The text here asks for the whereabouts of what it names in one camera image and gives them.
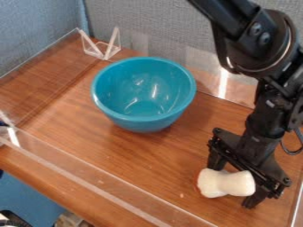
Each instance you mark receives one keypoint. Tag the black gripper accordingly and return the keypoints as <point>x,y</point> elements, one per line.
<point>251,151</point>

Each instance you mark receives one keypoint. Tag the clear acrylic corner bracket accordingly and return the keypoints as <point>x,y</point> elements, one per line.
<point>101,50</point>

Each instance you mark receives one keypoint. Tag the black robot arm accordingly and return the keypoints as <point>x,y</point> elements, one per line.
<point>256,44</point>

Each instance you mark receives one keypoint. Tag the plush mushroom toy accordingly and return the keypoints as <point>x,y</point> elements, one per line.
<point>218,183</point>

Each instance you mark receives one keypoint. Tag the clear acrylic back barrier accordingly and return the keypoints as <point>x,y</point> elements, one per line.
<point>213,80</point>

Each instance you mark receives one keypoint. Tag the clear acrylic left barrier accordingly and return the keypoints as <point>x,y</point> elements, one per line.
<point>65,58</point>

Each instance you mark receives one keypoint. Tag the blue bowl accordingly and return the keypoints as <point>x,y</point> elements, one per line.
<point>142,93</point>

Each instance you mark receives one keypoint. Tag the clear acrylic front barrier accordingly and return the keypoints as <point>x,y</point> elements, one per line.
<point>96,195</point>

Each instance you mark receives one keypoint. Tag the clear acrylic barrier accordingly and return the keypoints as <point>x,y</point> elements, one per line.
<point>65,58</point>
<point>96,195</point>
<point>213,80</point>

